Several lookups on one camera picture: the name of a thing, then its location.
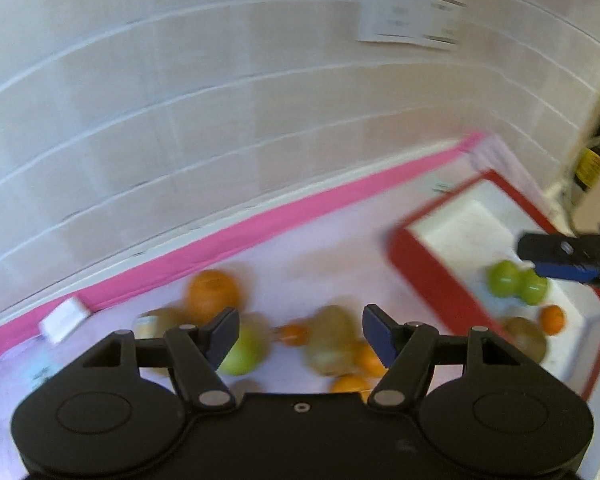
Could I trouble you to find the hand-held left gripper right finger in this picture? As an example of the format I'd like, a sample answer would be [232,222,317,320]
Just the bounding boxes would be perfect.
[362,304,526,411]

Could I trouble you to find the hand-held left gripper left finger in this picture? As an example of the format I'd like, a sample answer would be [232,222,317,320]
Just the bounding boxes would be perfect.
[72,307,241,411]

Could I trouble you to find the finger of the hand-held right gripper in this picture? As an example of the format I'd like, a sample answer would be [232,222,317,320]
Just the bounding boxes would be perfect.
[517,231,600,284]

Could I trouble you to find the small mandarin orange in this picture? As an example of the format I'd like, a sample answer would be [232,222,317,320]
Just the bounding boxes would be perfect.
[329,373,374,395]
[356,341,387,379]
[539,304,566,336]
[279,323,309,347]

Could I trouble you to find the red tray with white inside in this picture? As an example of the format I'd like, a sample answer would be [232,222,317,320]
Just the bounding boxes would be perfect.
[386,169,600,402]

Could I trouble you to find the large orange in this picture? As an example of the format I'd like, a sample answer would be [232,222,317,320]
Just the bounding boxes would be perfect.
[186,269,244,325]

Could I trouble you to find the dark bottle with yellow label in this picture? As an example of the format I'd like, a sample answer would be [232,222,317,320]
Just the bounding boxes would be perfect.
[574,142,600,192]

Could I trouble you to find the small white box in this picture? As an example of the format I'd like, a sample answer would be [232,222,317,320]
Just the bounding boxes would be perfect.
[39,297,92,345]

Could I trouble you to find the white paper sheet on wall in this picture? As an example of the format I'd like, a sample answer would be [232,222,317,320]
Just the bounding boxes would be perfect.
[355,0,469,54]

